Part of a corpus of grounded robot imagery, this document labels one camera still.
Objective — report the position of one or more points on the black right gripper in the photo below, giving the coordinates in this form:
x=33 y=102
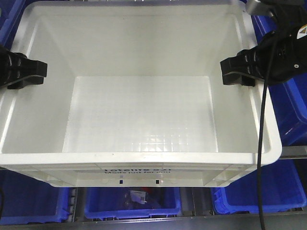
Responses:
x=289 y=59

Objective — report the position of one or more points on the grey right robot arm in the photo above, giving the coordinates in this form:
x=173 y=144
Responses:
x=286 y=14

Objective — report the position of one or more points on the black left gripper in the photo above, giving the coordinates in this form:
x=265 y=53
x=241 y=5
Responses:
x=16 y=67

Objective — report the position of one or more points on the blue bin lower middle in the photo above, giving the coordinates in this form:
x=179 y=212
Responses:
x=107 y=202

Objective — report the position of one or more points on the white plastic tote bin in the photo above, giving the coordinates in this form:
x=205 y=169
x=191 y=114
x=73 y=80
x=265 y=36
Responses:
x=133 y=95

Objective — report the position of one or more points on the bagged parts in bin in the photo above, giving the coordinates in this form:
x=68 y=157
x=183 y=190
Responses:
x=143 y=198

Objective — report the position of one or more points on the blue bin lower left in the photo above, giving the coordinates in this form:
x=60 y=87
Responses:
x=27 y=200

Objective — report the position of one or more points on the blue bin upper right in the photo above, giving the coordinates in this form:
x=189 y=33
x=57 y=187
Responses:
x=289 y=101

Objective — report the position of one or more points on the blue bin upper left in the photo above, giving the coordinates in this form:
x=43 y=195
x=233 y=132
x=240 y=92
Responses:
x=10 y=10

